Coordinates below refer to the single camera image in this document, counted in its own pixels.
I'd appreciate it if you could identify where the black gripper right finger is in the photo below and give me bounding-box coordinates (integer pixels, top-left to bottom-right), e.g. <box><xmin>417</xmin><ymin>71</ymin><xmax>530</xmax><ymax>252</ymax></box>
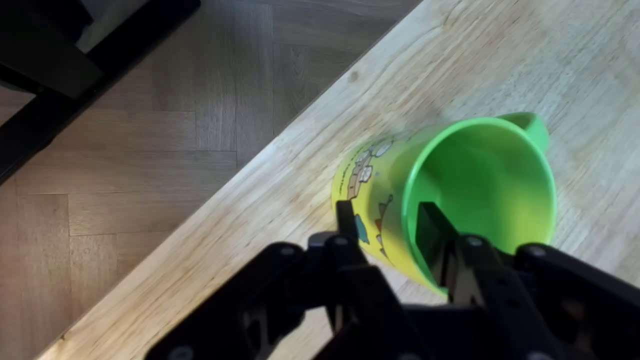
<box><xmin>413</xmin><ymin>200</ymin><xmax>640</xmax><ymax>360</ymax></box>

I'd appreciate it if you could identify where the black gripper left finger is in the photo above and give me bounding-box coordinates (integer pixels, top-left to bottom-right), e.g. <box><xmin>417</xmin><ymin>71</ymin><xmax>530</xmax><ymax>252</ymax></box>
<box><xmin>144</xmin><ymin>198</ymin><xmax>430</xmax><ymax>360</ymax></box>

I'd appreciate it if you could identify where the yellow green printed mug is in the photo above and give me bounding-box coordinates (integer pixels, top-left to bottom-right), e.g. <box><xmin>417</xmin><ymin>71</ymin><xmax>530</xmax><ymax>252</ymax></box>
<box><xmin>330</xmin><ymin>110</ymin><xmax>559</xmax><ymax>296</ymax></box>

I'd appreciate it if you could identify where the black metal stand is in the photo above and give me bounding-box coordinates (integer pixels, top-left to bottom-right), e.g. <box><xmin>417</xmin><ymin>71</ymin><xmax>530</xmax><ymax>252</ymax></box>
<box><xmin>0</xmin><ymin>0</ymin><xmax>204</xmax><ymax>186</ymax></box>

